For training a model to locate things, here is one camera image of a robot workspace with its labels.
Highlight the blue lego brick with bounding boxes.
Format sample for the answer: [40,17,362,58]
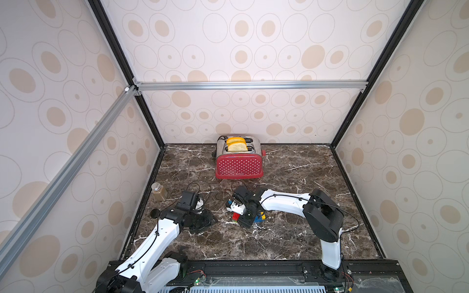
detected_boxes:
[254,215,266,223]

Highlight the red lego brick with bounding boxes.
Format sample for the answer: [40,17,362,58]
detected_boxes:
[232,212,241,223]

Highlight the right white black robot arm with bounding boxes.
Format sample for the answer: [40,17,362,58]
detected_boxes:
[225,186,344,270]

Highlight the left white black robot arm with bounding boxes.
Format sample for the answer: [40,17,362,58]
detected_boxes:
[94,191,216,293]

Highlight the small brown liquid bottle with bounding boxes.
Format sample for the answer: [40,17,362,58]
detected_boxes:
[151,182,167,202]

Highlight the red polka dot toaster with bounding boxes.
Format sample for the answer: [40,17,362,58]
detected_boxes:
[213,136,266,180]

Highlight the front yellow toast slice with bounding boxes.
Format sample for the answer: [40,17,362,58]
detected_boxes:
[227,141,249,152]

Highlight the yellow toast slice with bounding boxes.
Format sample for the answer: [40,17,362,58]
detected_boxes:
[227,141,249,152]
[226,137,246,145]

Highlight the back yellow toast slice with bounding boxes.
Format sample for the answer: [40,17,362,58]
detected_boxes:
[226,137,246,145]

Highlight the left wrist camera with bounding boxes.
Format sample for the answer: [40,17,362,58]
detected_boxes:
[195,198,204,211]

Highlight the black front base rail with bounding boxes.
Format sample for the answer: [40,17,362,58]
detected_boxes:
[96,259,415,293]

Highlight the horizontal aluminium back rail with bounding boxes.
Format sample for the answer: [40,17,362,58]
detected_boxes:
[136,80,368,92]

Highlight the diagonal aluminium left rail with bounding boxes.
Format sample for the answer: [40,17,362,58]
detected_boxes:
[1,85,137,278]

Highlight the left black corner post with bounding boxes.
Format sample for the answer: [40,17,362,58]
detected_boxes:
[87,0,165,148]

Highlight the black corner post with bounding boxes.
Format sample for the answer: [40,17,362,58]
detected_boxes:
[330,0,425,150]
[87,0,165,148]

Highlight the right black corner post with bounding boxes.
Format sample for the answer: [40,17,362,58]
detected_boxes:
[330,0,425,150]

